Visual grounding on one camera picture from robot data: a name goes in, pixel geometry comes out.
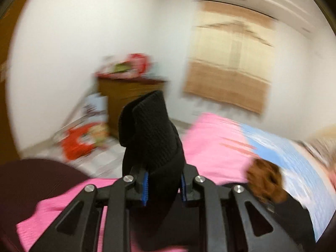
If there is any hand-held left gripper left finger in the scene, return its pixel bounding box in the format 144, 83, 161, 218
29, 167, 150, 252

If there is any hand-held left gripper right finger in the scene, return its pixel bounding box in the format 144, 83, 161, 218
180, 164, 300, 252

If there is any black knit garment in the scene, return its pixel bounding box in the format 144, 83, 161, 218
118, 90, 317, 252

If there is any pink blanket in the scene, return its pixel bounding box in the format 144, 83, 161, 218
16, 112, 256, 252

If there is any red printed bag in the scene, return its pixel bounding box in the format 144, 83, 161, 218
61, 123, 111, 161

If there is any brown fluffy toy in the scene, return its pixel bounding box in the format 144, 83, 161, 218
247, 159, 289, 204

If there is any wooden cabinet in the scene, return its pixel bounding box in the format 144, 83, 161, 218
97, 74, 168, 139

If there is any dark maroon cloth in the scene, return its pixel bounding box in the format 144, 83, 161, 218
0, 158, 93, 252

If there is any blue printed blanket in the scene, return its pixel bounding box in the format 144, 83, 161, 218
240, 123, 336, 243

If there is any pile of gift boxes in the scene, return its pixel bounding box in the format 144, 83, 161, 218
96, 53, 158, 80

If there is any beige patterned curtain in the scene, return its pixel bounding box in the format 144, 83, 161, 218
183, 0, 277, 115

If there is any pale yellow cloth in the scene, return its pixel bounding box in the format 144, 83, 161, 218
299, 125, 336, 189

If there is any brown wooden door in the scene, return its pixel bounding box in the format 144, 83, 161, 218
0, 0, 38, 82

